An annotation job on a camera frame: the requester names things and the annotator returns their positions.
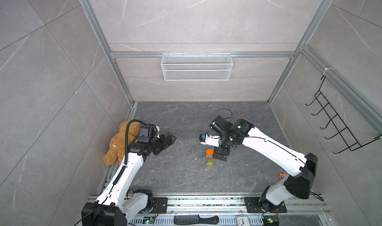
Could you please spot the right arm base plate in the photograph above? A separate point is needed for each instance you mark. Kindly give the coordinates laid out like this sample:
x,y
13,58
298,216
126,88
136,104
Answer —
x,y
253,205

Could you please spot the brown teddy bear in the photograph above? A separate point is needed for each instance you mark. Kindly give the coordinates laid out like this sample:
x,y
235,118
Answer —
x,y
117,144

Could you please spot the white wire mesh basket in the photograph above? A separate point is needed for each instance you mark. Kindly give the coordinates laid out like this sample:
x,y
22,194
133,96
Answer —
x,y
196,67

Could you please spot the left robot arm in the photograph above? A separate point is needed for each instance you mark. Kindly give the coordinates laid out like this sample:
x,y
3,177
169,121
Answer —
x,y
109,209

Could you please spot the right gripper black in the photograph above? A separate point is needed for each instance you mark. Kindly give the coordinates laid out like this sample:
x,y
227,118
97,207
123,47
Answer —
x,y
223,152

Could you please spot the black wire hook rack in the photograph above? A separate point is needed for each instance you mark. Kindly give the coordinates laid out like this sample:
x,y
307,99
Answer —
x,y
334,119

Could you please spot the aluminium mounting rail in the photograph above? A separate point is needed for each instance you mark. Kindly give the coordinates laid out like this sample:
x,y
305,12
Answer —
x,y
230,205

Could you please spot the orange curved lego piece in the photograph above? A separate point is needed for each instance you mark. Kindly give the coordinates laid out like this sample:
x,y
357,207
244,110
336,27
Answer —
x,y
209,153

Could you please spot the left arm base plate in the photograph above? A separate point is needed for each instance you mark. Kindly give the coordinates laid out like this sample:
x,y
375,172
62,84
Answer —
x,y
158,206

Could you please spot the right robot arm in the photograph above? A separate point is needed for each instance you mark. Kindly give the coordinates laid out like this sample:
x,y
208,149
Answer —
x,y
300,169

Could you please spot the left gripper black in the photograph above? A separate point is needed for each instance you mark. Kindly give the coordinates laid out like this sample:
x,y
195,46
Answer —
x,y
165,144

